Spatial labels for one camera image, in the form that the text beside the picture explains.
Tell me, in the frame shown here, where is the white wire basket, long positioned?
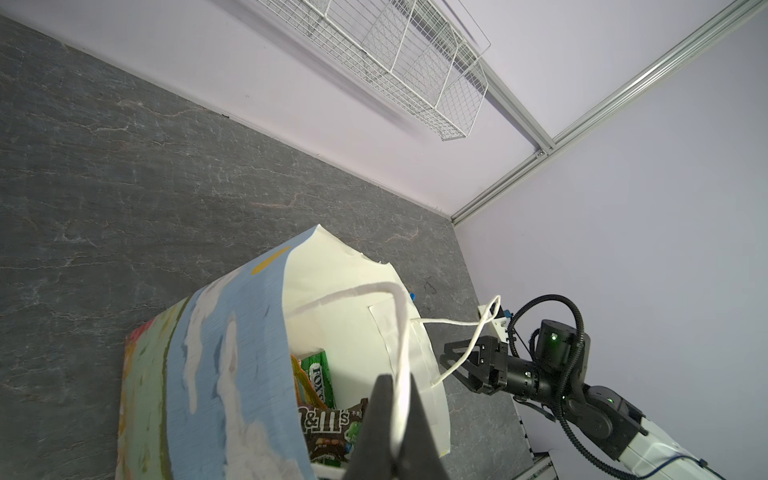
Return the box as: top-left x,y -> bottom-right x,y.
263,1 -> 488,141

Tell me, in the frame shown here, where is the orange Fox's candy bag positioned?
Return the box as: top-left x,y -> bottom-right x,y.
291,356 -> 326,408

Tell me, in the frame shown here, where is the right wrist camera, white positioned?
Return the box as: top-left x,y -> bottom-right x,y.
477,302 -> 511,343

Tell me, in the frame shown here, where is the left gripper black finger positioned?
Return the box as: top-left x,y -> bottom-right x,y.
395,379 -> 449,480

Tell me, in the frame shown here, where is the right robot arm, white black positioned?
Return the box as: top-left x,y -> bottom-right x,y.
439,294 -> 720,479

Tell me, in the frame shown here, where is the paper bag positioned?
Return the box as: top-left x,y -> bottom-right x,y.
115,226 -> 456,479

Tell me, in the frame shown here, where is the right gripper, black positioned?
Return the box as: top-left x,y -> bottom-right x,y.
343,336 -> 509,480

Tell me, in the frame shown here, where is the green snack bag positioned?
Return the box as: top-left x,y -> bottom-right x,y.
299,350 -> 336,409

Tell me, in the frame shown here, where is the purple M&M's packet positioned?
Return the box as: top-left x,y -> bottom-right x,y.
298,398 -> 369,466

